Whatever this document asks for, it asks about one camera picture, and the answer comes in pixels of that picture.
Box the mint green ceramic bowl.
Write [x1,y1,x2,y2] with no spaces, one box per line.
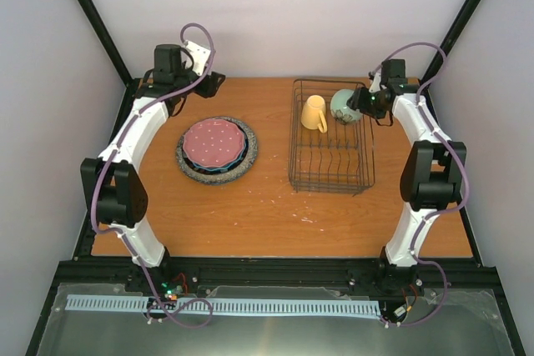
[330,88,363,125]

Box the yellow ceramic mug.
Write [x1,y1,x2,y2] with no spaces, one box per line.
[300,95,328,133]

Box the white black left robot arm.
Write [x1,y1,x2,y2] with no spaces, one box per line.
[80,41,222,292]

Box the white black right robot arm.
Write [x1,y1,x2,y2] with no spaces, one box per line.
[346,58,468,293]

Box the pink polka dot plate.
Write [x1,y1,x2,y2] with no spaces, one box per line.
[182,118,245,169]

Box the teal blue plate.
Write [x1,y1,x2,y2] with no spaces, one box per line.
[183,131,248,175]

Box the speckled large stoneware plate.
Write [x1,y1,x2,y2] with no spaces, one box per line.
[175,116,259,186]

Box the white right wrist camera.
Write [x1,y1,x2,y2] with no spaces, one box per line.
[369,71,381,93]

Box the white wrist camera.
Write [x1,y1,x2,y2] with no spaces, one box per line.
[369,71,381,93]
[184,41,211,76]

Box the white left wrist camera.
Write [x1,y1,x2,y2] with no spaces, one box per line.
[184,41,211,76]

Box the dark wire dish rack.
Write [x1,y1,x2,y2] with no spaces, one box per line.
[288,78,375,195]

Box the black frame post left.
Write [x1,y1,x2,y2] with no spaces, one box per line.
[77,0,134,86]

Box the black frame post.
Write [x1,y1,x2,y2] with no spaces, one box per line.
[77,0,134,86]
[420,0,509,86]

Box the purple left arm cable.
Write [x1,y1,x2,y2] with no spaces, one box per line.
[90,23,216,328]

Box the black frame post right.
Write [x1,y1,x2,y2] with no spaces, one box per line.
[420,0,509,86]

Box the right connector with wires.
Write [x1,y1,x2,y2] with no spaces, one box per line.
[393,278,422,323]

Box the left electronics board with wires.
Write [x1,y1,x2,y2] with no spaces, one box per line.
[160,273,189,301]

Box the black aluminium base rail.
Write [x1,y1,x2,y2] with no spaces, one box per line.
[53,256,500,303]

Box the light blue slotted cable duct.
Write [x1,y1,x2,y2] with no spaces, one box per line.
[65,294,380,319]

